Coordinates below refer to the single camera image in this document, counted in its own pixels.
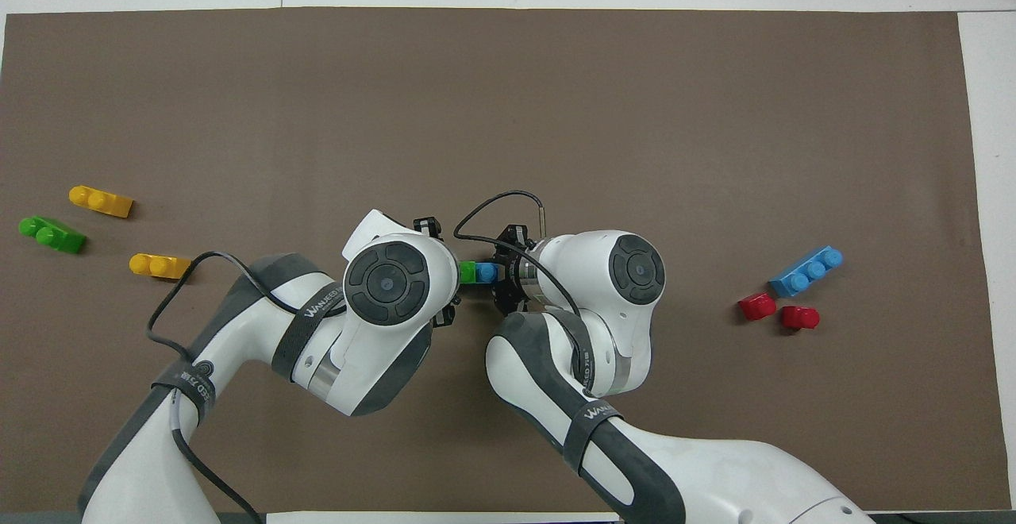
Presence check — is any red single-stud toy block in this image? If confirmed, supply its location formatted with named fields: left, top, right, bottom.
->
left=778, top=306, right=821, bottom=331
left=738, top=292, right=777, bottom=322

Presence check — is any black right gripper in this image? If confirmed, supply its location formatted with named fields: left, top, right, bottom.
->
left=492, top=225, right=531, bottom=316

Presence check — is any brown table mat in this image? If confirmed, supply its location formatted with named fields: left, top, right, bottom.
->
left=0, top=6, right=1013, bottom=513

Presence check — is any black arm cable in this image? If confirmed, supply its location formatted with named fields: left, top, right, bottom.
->
left=147, top=252, right=264, bottom=524
left=454, top=191, right=584, bottom=326

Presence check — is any yellow two-stud toy block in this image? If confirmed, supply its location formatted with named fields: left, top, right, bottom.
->
left=69, top=185, right=134, bottom=218
left=129, top=252, right=193, bottom=281

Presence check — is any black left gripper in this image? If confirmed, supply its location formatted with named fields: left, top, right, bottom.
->
left=413, top=217, right=463, bottom=328

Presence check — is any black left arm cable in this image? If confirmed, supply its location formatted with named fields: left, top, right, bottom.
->
left=147, top=252, right=264, bottom=524

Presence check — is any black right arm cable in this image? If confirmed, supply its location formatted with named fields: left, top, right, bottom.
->
left=454, top=191, right=584, bottom=326

